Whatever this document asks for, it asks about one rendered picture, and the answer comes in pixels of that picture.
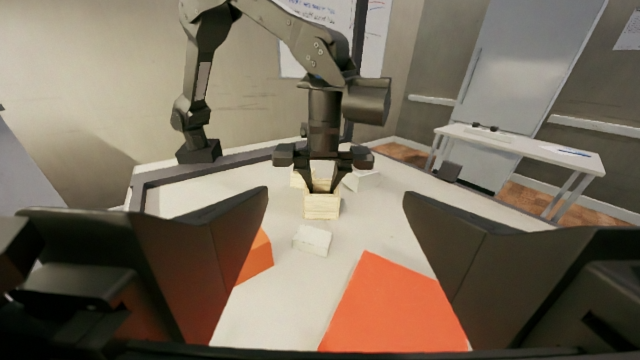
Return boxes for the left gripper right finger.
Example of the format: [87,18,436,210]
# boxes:
[402,191,640,350]

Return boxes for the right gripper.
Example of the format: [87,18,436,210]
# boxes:
[271,118,375,194]

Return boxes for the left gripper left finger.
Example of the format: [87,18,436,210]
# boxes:
[14,185,269,345]

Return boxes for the white rectangular block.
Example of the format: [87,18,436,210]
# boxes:
[292,224,333,258]

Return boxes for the white open box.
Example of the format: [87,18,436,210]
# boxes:
[341,164,383,193]

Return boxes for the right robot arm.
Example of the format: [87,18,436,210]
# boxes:
[170,0,392,152]

